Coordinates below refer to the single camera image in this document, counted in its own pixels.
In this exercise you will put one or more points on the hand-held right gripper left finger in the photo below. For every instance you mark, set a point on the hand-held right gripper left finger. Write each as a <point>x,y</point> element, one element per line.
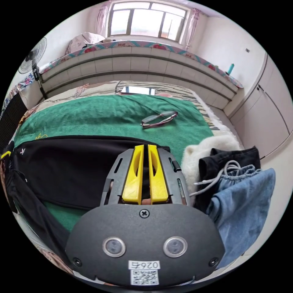
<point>134,176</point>

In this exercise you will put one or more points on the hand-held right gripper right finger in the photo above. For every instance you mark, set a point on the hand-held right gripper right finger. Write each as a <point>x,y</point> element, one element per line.
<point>158,180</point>

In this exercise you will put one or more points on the black long pants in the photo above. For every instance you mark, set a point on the black long pants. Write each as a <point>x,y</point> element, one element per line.
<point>68,169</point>

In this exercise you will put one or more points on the bed with green blanket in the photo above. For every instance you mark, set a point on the bed with green blanket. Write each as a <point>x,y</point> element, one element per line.
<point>103,114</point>

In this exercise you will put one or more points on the pile of clothes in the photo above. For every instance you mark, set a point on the pile of clothes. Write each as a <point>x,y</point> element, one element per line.
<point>240,206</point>

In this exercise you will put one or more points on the standing fan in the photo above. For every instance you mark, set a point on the standing fan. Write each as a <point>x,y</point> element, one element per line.
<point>34,55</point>

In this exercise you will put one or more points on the tiled ledge with printed cloth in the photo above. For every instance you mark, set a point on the tiled ledge with printed cloth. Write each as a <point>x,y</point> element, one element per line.
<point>142,61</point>

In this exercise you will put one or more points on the white cupboard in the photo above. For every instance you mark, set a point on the white cupboard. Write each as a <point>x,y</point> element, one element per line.
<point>263,109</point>

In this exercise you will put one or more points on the heap of pale bedding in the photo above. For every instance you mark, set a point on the heap of pale bedding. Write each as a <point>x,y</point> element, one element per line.
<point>80,42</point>

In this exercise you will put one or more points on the window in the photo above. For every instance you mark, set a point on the window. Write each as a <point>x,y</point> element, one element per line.
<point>146,20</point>

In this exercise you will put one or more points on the pink curtain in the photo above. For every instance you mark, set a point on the pink curtain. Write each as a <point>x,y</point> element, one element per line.
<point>193,25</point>
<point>101,17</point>

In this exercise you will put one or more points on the eyeglasses with dark red frame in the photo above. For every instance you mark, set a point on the eyeglasses with dark red frame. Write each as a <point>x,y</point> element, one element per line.
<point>160,119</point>

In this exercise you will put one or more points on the smartphone with white frame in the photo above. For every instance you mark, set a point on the smartphone with white frame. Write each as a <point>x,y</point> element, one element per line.
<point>137,90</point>

